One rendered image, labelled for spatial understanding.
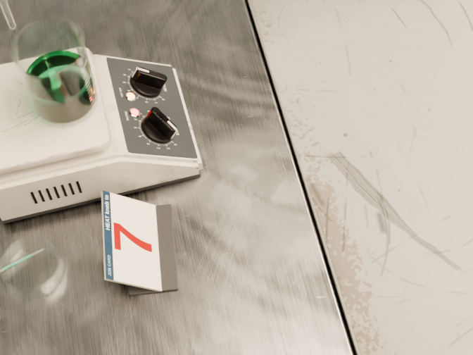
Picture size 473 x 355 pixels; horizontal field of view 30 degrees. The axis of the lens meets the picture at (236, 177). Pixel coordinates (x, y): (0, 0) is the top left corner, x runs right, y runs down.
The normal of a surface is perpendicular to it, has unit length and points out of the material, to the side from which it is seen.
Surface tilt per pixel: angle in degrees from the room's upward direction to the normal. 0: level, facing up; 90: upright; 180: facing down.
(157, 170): 90
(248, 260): 0
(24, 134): 0
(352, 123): 0
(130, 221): 40
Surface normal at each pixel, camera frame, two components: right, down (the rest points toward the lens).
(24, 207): 0.26, 0.81
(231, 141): -0.04, -0.53
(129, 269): 0.61, -0.48
